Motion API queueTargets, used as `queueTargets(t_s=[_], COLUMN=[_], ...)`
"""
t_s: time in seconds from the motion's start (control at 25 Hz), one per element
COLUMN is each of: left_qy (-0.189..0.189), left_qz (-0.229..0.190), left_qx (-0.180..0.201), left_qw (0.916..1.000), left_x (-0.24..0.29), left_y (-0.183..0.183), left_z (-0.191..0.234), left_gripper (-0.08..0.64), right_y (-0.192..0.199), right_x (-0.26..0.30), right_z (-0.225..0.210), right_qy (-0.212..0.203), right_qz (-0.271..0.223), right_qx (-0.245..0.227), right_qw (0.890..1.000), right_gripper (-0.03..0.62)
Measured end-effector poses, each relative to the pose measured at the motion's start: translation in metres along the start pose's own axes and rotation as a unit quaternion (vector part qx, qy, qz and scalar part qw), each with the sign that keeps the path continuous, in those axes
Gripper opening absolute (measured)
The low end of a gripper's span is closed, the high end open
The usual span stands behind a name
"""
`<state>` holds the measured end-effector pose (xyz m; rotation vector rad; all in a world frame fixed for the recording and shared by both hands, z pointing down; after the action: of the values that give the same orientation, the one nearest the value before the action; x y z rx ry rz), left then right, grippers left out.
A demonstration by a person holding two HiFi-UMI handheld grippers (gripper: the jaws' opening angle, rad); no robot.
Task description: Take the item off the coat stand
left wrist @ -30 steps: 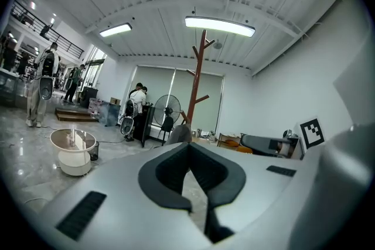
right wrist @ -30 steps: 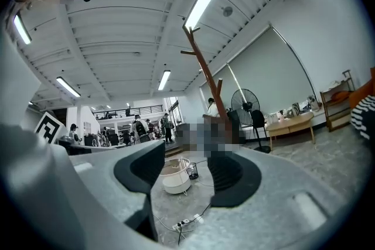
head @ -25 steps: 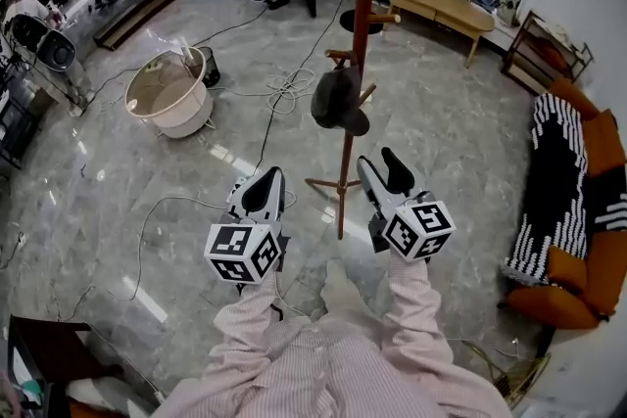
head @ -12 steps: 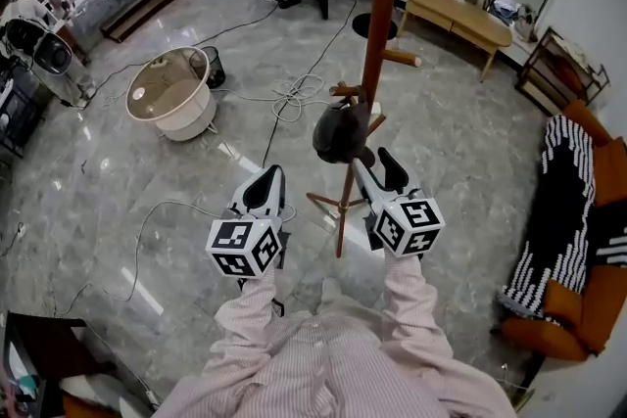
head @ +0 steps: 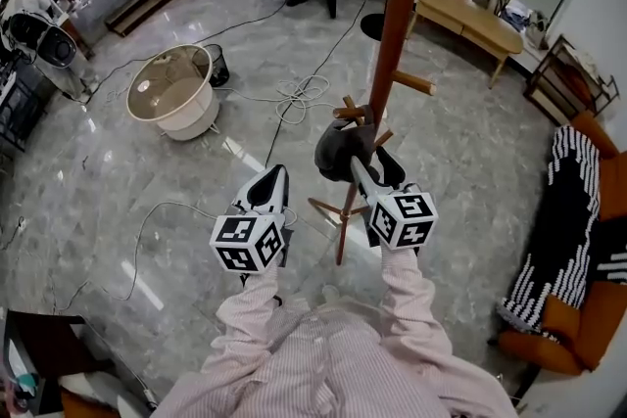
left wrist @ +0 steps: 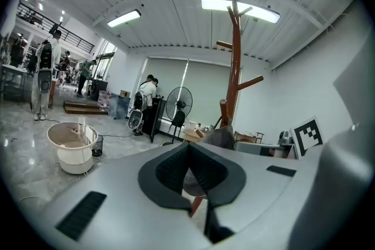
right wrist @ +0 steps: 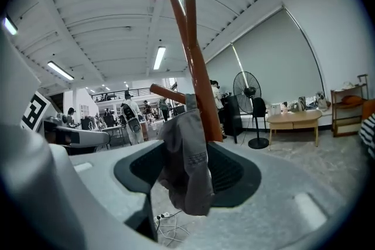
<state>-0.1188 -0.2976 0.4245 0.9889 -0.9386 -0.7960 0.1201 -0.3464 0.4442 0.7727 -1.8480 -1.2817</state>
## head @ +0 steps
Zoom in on orange sofa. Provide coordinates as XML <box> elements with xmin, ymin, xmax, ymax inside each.
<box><xmin>497</xmin><ymin>110</ymin><xmax>627</xmax><ymax>376</ymax></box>

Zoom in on oval light wooden table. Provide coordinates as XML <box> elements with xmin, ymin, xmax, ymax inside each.
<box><xmin>409</xmin><ymin>0</ymin><xmax>525</xmax><ymax>90</ymax></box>

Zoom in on black mesh waste bin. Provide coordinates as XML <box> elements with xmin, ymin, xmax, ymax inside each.
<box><xmin>202</xmin><ymin>43</ymin><xmax>231</xmax><ymax>88</ymax></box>

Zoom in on brown wooden coat rack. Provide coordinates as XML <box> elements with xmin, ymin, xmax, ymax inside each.
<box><xmin>307</xmin><ymin>0</ymin><xmax>438</xmax><ymax>266</ymax></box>

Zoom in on square orange cushion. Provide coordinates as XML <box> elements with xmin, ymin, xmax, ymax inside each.
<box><xmin>596</xmin><ymin>150</ymin><xmax>627</xmax><ymax>222</ymax></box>

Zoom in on large orange cushion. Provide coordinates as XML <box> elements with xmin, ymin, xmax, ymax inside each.
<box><xmin>577</xmin><ymin>281</ymin><xmax>627</xmax><ymax>372</ymax></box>

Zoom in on round white tub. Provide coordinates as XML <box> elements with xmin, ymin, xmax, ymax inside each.
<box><xmin>125</xmin><ymin>43</ymin><xmax>221</xmax><ymax>142</ymax></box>

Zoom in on coiled white cable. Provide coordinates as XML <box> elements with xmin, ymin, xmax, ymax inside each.
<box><xmin>214</xmin><ymin>74</ymin><xmax>340</xmax><ymax>126</ymax></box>

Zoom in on wooden step platform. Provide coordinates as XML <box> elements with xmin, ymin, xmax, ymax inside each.
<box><xmin>104</xmin><ymin>0</ymin><xmax>208</xmax><ymax>38</ymax></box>

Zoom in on dark wooden side table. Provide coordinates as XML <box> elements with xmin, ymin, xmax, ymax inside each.
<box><xmin>0</xmin><ymin>307</ymin><xmax>117</xmax><ymax>415</ymax></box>

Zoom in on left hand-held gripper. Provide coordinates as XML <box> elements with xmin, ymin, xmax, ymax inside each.
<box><xmin>209</xmin><ymin>163</ymin><xmax>299</xmax><ymax>288</ymax></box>

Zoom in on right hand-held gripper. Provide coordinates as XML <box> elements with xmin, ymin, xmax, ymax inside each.
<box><xmin>349</xmin><ymin>145</ymin><xmax>439</xmax><ymax>258</ymax></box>

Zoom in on person's right forearm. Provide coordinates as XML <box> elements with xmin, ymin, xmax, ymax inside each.
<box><xmin>379</xmin><ymin>247</ymin><xmax>455</xmax><ymax>358</ymax></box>

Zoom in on wooden side shelf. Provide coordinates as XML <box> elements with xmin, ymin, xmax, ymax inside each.
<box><xmin>522</xmin><ymin>33</ymin><xmax>621</xmax><ymax>126</ymax></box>

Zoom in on dark cap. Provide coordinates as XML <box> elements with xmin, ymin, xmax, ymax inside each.
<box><xmin>313</xmin><ymin>105</ymin><xmax>381</xmax><ymax>183</ymax></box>

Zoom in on person's pink striped torso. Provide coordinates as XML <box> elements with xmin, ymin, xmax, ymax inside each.
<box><xmin>151</xmin><ymin>293</ymin><xmax>520</xmax><ymax>418</ymax></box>

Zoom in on long black cable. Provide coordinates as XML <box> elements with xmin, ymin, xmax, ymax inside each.
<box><xmin>264</xmin><ymin>0</ymin><xmax>368</xmax><ymax>168</ymax></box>

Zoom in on long white cable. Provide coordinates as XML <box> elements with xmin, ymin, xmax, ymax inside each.
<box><xmin>47</xmin><ymin>200</ymin><xmax>219</xmax><ymax>309</ymax></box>

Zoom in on white oval robot head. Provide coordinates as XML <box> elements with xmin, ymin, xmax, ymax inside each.
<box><xmin>9</xmin><ymin>12</ymin><xmax>79</xmax><ymax>70</ymax></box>

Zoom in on black wire shelf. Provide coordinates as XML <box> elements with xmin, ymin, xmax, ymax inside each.
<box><xmin>0</xmin><ymin>57</ymin><xmax>56</xmax><ymax>154</ymax></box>

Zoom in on small orange cushion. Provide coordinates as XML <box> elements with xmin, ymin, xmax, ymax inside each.
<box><xmin>539</xmin><ymin>292</ymin><xmax>584</xmax><ymax>348</ymax></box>

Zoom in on white padded chair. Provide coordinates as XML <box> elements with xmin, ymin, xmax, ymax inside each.
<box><xmin>58</xmin><ymin>371</ymin><xmax>154</xmax><ymax>418</ymax></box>

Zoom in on black white striped blanket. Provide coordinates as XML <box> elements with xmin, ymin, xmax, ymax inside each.
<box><xmin>497</xmin><ymin>125</ymin><xmax>627</xmax><ymax>335</ymax></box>

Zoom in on person's left forearm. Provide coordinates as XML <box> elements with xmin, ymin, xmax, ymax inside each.
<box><xmin>210</xmin><ymin>266</ymin><xmax>291</xmax><ymax>358</ymax></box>

